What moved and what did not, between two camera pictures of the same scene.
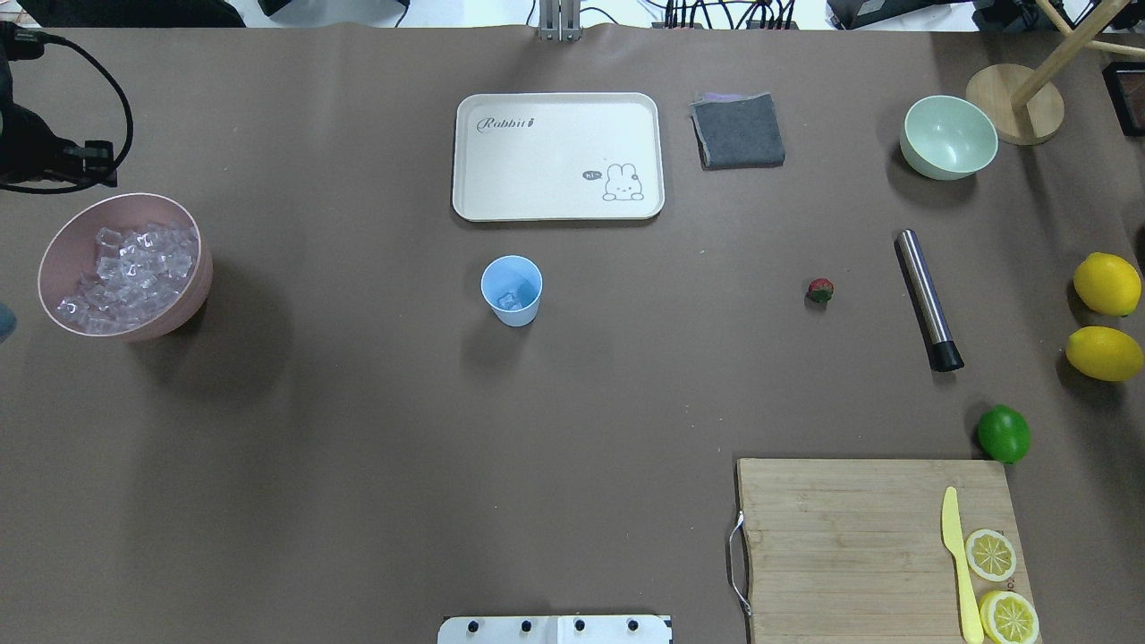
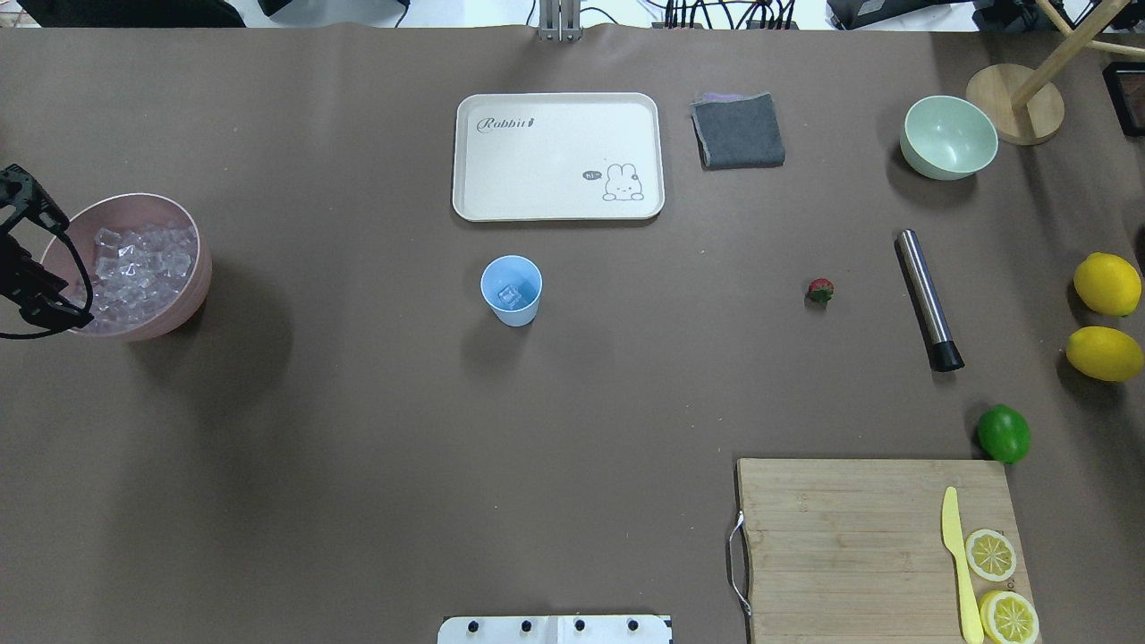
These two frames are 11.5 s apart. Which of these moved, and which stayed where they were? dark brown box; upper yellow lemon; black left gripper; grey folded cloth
Moved: black left gripper
Stayed: dark brown box; grey folded cloth; upper yellow lemon
